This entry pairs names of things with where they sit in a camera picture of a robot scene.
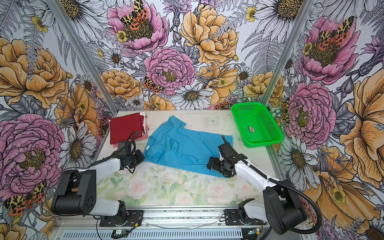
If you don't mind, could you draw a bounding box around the green plastic basket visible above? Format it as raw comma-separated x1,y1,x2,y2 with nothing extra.
231,102,284,148

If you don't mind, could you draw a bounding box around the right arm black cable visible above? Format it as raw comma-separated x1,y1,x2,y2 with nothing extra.
221,134,323,240

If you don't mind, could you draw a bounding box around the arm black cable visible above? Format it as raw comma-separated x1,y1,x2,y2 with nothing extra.
88,131,141,175
221,134,323,240

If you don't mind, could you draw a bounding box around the small label in basket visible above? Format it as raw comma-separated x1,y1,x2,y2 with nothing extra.
248,126,255,133

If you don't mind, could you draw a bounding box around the right aluminium corner post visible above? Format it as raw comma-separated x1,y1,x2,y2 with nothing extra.
261,0,315,105

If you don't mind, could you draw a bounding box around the white folded t-shirt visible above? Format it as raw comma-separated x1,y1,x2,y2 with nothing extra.
139,112,147,136

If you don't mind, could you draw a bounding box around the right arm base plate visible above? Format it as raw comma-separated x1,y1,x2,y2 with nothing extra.
224,209,267,226

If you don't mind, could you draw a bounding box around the dark red folded t-shirt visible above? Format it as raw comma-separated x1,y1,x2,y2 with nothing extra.
109,112,145,145

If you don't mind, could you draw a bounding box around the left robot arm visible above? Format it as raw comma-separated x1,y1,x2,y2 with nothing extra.
51,150,145,226

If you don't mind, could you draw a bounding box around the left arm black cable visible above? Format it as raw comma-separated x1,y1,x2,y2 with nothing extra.
88,131,141,175

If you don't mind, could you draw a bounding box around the aluminium front rail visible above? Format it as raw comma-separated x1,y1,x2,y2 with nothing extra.
53,205,310,232

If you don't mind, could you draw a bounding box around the left aluminium corner post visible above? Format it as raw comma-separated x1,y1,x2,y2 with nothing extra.
47,1,119,117

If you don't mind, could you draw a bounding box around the white slotted cable duct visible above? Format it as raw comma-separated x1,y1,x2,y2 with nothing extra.
56,229,243,240

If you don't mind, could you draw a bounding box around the blue t-shirt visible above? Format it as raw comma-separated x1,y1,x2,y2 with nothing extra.
144,116,224,178

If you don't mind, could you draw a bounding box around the aluminium corner post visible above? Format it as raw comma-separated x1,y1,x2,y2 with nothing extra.
261,0,315,105
47,1,119,117

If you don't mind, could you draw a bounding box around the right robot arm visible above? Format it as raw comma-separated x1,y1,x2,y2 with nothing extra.
207,142,307,235

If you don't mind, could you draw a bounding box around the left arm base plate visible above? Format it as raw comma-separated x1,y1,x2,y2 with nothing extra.
99,210,144,228

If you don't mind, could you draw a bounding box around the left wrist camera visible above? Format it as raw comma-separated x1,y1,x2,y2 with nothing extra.
118,142,131,156

